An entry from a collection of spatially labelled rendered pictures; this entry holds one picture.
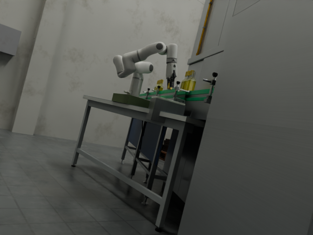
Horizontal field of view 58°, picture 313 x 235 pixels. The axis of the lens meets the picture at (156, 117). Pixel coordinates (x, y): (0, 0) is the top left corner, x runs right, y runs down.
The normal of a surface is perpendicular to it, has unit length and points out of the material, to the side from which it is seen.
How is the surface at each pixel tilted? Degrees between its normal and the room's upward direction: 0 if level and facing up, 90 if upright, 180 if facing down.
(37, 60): 90
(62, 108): 90
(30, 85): 90
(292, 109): 90
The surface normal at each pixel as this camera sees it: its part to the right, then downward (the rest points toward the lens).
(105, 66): 0.60, 0.14
